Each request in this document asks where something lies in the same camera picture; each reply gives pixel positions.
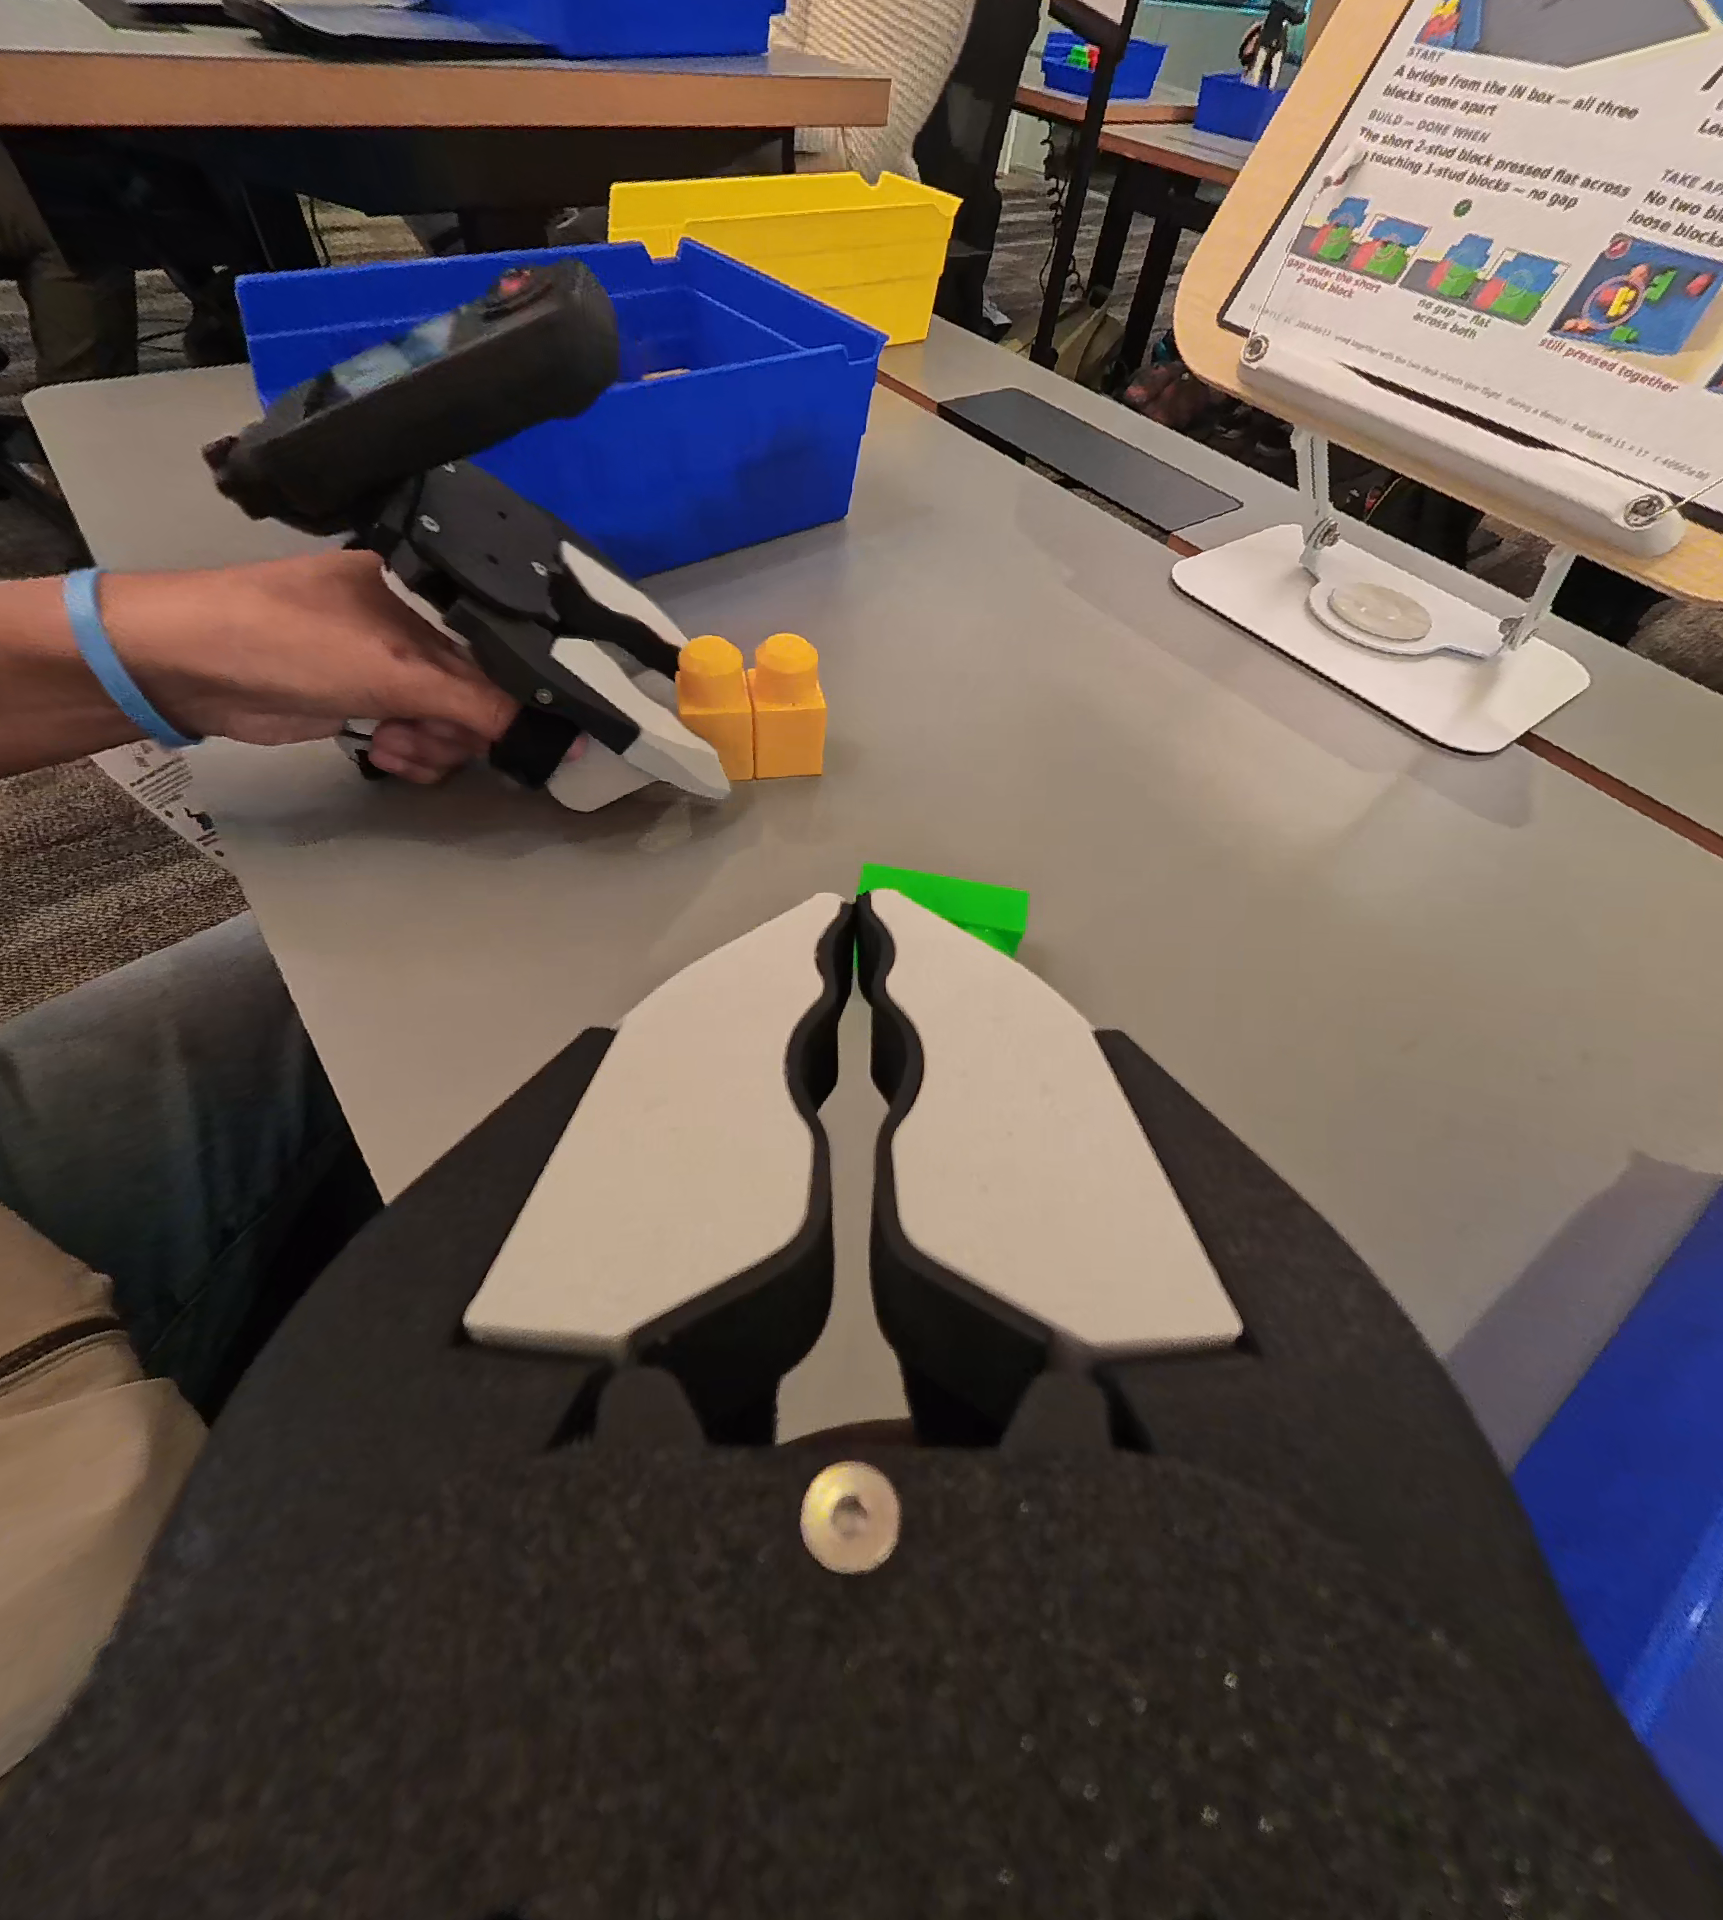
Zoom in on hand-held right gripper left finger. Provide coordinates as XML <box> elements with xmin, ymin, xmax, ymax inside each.
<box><xmin>459</xmin><ymin>893</ymin><xmax>859</xmax><ymax>1375</ymax></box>

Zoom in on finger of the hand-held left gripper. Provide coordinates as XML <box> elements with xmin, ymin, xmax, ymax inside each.
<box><xmin>537</xmin><ymin>647</ymin><xmax>737</xmax><ymax>817</ymax></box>
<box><xmin>547</xmin><ymin>550</ymin><xmax>695</xmax><ymax>698</ymax></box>

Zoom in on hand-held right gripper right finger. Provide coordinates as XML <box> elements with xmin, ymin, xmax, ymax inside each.
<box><xmin>859</xmin><ymin>889</ymin><xmax>1248</xmax><ymax>1380</ymax></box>

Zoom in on orange mega block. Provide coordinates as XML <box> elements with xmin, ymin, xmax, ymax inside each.
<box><xmin>747</xmin><ymin>630</ymin><xmax>833</xmax><ymax>787</ymax></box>
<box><xmin>675</xmin><ymin>636</ymin><xmax>761</xmax><ymax>788</ymax></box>

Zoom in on green mega block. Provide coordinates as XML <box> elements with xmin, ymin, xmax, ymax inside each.
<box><xmin>855</xmin><ymin>864</ymin><xmax>1037</xmax><ymax>966</ymax></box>

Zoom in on person's left hand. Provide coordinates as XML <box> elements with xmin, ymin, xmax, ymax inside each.
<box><xmin>171</xmin><ymin>550</ymin><xmax>523</xmax><ymax>788</ymax></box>

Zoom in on wooden table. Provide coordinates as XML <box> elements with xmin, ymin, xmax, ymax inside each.
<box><xmin>0</xmin><ymin>0</ymin><xmax>893</xmax><ymax>140</ymax></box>

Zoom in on blue wristband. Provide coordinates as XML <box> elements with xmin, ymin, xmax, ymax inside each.
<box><xmin>61</xmin><ymin>564</ymin><xmax>205</xmax><ymax>752</ymax></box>

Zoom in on yellow storage bin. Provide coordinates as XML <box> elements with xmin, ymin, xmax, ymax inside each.
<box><xmin>609</xmin><ymin>168</ymin><xmax>965</xmax><ymax>351</ymax></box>

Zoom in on printed paper sheet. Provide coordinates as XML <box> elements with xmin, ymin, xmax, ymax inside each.
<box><xmin>91</xmin><ymin>736</ymin><xmax>239</xmax><ymax>879</ymax></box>

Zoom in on black flat panel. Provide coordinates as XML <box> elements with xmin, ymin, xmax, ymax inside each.
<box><xmin>937</xmin><ymin>385</ymin><xmax>1248</xmax><ymax>547</ymax></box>

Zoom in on person's jeans leg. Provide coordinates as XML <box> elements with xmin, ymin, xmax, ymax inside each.
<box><xmin>0</xmin><ymin>917</ymin><xmax>383</xmax><ymax>1418</ymax></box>

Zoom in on white board stand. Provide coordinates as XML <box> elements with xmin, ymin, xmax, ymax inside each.
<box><xmin>1170</xmin><ymin>420</ymin><xmax>1594</xmax><ymax>758</ymax></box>

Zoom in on printed instruction sheet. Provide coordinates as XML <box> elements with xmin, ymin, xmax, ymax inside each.
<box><xmin>1226</xmin><ymin>0</ymin><xmax>1723</xmax><ymax>561</ymax></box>

